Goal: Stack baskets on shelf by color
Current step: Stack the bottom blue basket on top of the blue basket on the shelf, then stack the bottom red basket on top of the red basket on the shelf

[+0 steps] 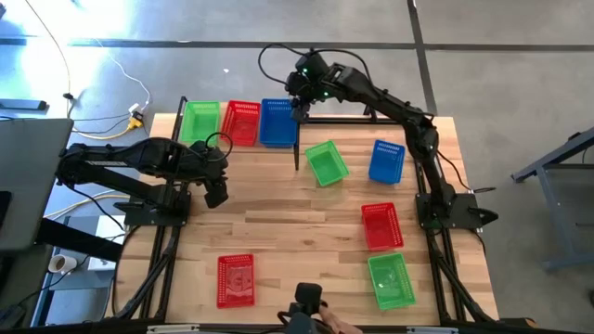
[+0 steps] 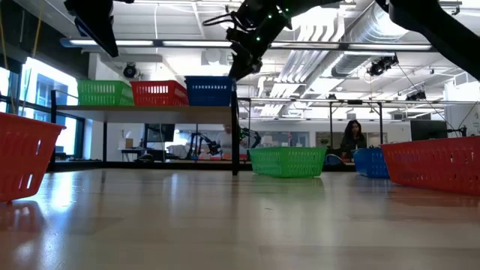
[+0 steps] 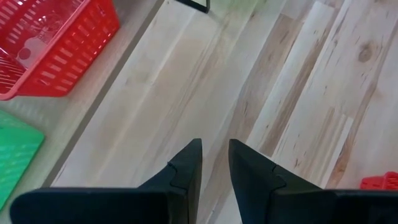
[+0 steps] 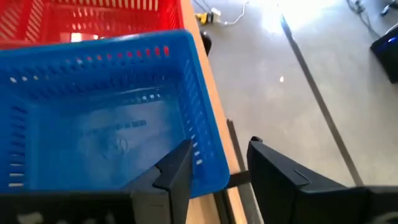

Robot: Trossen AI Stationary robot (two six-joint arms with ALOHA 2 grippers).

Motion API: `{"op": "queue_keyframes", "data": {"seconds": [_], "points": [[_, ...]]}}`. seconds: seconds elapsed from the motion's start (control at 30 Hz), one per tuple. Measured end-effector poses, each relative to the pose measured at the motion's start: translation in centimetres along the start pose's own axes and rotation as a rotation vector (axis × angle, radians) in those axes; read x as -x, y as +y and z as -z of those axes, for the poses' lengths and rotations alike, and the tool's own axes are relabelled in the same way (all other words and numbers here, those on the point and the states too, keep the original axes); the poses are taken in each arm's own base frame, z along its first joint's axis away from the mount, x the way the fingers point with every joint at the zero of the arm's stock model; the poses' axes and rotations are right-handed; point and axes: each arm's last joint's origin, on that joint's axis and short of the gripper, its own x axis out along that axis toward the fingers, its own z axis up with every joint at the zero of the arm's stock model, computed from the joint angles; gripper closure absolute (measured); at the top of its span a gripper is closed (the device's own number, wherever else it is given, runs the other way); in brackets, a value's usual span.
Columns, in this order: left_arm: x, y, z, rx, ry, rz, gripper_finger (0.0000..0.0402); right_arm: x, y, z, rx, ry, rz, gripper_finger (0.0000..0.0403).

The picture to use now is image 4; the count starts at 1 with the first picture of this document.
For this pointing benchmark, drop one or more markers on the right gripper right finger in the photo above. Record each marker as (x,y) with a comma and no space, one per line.
(286,193)

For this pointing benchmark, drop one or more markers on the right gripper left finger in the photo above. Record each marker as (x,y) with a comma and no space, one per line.
(168,186)

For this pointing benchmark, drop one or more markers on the blue plastic basket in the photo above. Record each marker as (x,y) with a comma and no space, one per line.
(93,130)

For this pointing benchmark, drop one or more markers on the red plastic basket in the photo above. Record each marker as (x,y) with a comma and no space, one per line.
(46,18)

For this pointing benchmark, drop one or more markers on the black round table foot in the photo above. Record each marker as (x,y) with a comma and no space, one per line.
(206,43)

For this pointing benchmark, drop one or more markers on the yellow power adapter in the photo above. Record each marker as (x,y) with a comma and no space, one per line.
(202,17)

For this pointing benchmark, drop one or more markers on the black floor device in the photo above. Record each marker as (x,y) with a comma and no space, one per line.
(387,53)

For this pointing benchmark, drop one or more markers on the white power plug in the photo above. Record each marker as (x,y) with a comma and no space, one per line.
(215,13)

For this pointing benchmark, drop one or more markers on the black aluminium rig frame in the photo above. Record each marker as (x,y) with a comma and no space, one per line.
(236,146)

